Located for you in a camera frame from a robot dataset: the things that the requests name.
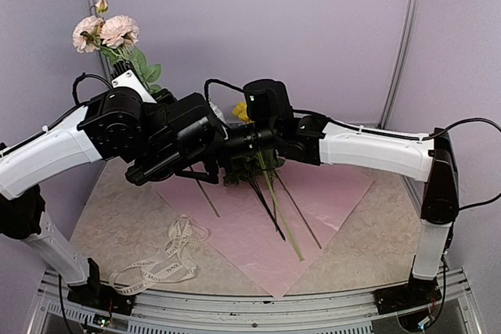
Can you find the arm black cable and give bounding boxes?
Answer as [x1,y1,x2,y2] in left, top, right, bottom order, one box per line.
[426,117,501,212]
[71,73,114,106]

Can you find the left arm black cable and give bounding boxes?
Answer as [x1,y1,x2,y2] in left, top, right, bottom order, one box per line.
[71,73,114,106]

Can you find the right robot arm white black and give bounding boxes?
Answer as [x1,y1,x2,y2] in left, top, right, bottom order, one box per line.
[227,79,459,306]

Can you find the cream printed ribbon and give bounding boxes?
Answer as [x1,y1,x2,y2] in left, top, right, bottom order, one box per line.
[109,214,211,296]

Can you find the blue hydrangea fake flower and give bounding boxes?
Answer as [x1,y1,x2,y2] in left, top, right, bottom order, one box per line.
[223,150,286,240]

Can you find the right aluminium frame post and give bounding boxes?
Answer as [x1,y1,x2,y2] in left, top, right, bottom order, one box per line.
[379,0,419,129]

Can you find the pink wrapping paper sheet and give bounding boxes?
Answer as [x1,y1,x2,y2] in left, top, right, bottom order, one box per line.
[154,162,373,298]

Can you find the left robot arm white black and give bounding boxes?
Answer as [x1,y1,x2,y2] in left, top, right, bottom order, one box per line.
[1,87,228,307]

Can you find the front aluminium rail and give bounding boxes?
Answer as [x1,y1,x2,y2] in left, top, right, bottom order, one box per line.
[24,261,485,333]

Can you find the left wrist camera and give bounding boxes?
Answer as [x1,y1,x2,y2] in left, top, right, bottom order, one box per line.
[111,60,156,103]

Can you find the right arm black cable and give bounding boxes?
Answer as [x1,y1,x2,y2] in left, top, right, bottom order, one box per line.
[426,117,501,212]

